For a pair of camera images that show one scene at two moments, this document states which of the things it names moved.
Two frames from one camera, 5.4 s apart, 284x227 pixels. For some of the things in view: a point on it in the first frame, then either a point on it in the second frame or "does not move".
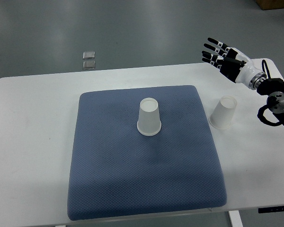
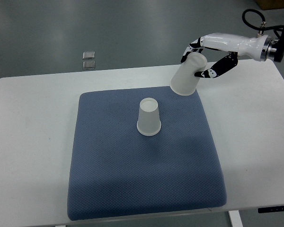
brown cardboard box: (268, 4) does not move
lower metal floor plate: (89, 65) does not move
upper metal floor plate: (88, 55) does not move
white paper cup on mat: (148, 123) does not move
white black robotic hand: (235, 65) -> (259, 48)
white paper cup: (221, 117) -> (184, 82)
